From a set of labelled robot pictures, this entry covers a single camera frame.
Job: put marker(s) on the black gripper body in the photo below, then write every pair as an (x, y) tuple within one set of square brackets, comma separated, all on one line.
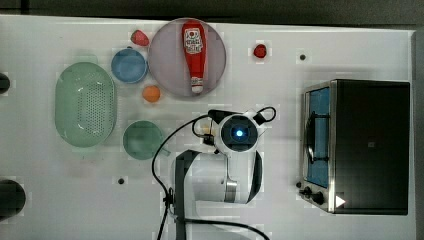
[(221, 116)]

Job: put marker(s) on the peeled yellow toy banana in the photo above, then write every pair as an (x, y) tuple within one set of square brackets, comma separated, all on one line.
[(207, 129)]

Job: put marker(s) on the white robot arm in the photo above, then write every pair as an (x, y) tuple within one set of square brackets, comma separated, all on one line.
[(231, 174)]

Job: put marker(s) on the green mug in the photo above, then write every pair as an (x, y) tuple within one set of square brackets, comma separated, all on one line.
[(142, 139)]

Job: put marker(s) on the orange toy fruit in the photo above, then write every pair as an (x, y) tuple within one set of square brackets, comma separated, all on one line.
[(151, 93)]

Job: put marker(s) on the grey round plate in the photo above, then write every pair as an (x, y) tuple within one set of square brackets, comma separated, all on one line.
[(168, 65)]

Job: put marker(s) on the small red toy tomato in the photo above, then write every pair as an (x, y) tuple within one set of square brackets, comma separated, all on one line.
[(260, 51)]

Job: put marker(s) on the red ketchup bottle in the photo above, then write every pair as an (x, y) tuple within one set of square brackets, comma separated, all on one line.
[(194, 46)]

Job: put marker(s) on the blue bowl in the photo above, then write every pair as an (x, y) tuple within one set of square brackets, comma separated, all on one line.
[(129, 66)]

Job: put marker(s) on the red toy strawberry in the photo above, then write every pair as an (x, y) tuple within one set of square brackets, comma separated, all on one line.
[(139, 38)]

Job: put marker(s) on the green perforated colander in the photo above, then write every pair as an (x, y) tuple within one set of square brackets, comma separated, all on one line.
[(85, 105)]

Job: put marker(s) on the black toaster oven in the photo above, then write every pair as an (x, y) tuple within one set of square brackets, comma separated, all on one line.
[(356, 147)]

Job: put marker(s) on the black cylinder post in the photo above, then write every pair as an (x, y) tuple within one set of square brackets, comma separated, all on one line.
[(4, 83), (12, 199)]

